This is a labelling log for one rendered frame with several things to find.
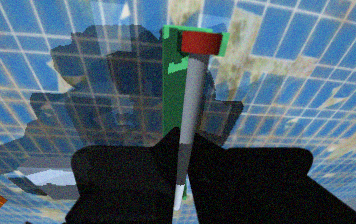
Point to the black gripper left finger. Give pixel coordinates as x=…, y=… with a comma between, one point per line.
x=131, y=167

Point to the grey metal pin with red head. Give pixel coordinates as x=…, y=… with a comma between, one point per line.
x=200, y=45

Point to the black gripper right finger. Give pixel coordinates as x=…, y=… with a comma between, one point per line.
x=214, y=172

